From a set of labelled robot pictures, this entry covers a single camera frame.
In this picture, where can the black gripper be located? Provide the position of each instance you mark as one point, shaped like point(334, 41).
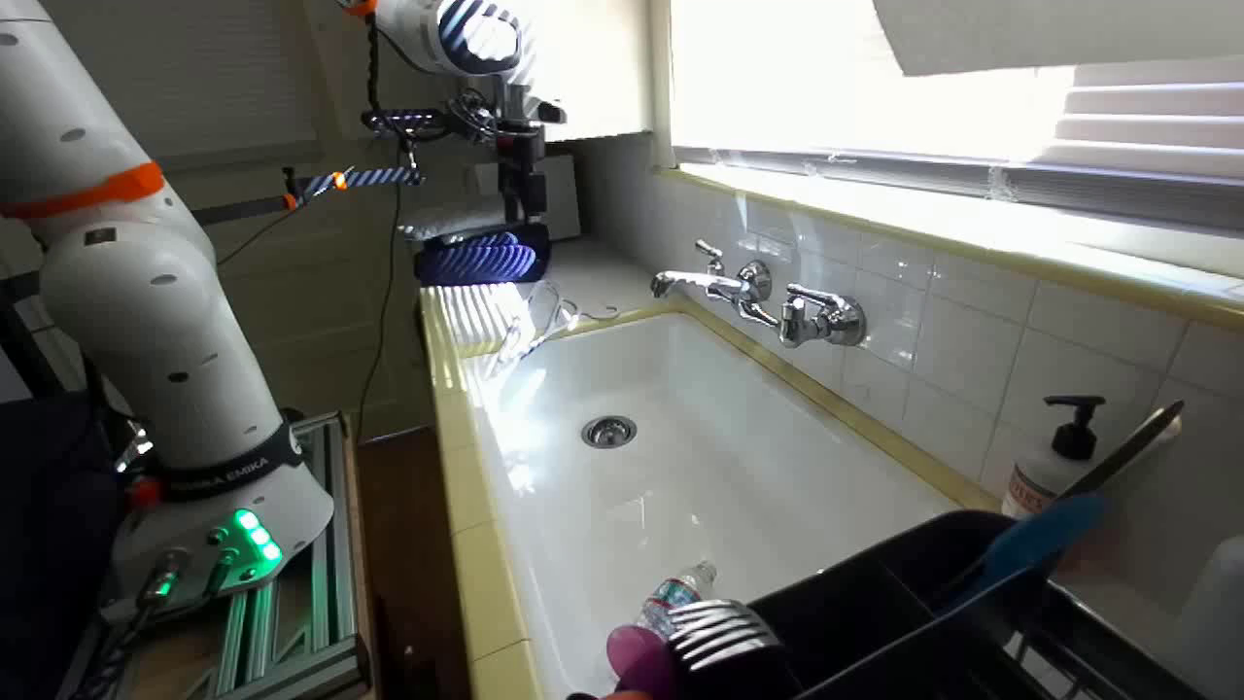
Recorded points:
point(518, 161)

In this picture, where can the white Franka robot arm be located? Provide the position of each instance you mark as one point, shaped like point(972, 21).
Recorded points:
point(128, 285)

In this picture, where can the metal sink drain strainer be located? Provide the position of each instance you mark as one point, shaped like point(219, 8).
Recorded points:
point(609, 434)

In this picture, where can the white sink basin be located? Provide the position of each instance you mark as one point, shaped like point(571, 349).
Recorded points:
point(725, 480)

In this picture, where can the clear plastic water bottle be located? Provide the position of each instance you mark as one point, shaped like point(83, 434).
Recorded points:
point(674, 597)

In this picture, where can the ribbed silver cup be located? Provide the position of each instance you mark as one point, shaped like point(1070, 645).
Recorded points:
point(720, 632)

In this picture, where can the purple cup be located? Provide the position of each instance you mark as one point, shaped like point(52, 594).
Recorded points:
point(643, 663)

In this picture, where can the black dish rack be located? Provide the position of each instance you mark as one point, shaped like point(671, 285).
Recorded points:
point(881, 626)

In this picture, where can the white soap pump bottle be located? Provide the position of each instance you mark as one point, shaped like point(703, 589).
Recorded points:
point(1034, 480)

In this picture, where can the blue dish brush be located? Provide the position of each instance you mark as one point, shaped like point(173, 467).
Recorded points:
point(1034, 539)

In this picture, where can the white window blinds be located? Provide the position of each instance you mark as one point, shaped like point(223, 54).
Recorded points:
point(1153, 123)

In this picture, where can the black bar camera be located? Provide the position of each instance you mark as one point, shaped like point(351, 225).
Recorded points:
point(405, 120)

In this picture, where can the chrome wall faucet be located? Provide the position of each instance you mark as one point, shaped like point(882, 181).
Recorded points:
point(811, 318)

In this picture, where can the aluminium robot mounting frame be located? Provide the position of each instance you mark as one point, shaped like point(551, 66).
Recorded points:
point(324, 568)

